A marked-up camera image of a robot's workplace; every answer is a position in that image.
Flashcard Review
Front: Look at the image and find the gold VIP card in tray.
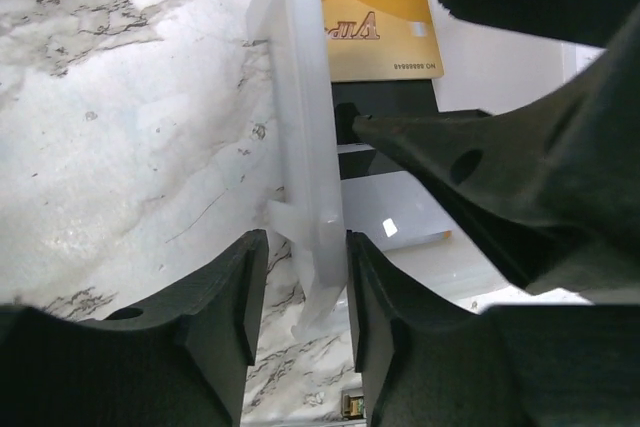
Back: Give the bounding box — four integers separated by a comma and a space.
322, 0, 444, 83

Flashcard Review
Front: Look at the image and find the white card tray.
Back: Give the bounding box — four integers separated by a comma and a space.
244, 0, 640, 343

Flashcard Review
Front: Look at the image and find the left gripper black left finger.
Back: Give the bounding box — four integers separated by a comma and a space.
1, 230, 269, 426

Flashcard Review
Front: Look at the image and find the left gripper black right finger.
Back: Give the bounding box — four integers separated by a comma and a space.
346, 233, 639, 426

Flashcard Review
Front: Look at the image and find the white card in tray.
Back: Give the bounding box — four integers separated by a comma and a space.
341, 171, 454, 252

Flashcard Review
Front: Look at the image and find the black VIP card in tray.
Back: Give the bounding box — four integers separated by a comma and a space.
332, 80, 438, 180

